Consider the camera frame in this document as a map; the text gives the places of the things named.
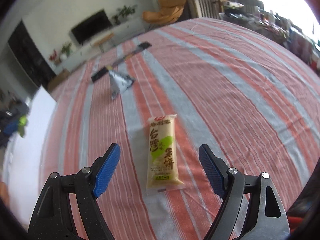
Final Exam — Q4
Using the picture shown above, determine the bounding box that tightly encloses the green snack packet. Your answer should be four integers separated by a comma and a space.
17, 115, 28, 138

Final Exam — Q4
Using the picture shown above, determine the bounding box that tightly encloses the beige rice cracker packet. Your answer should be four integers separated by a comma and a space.
146, 114, 185, 195

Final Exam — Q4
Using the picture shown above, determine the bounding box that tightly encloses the long black snack packet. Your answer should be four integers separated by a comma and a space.
91, 42, 152, 83

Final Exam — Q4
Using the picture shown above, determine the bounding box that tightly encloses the red flower vase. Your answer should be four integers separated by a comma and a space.
49, 49, 61, 66

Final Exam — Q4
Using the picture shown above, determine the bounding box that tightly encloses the silver triangular snack packet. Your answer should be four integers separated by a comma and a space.
108, 70, 135, 100

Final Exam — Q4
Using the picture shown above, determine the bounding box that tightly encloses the wooden stool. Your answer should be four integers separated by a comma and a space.
92, 33, 114, 53

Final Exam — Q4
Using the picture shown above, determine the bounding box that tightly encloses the striped pink grey tablecloth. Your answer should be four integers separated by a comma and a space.
39, 18, 319, 239

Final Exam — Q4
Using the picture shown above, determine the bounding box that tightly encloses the black television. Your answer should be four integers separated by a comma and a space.
71, 9, 113, 45

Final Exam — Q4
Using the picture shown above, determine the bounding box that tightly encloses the white tv cabinet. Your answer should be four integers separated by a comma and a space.
53, 17, 145, 75

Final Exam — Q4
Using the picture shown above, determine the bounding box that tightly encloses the green potted plant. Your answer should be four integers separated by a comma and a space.
112, 4, 138, 25

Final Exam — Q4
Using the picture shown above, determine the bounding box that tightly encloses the orange lounge chair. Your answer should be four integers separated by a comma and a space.
142, 0, 187, 26

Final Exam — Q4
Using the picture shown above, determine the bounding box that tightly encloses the dark wooden side table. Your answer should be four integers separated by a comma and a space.
193, 0, 264, 18

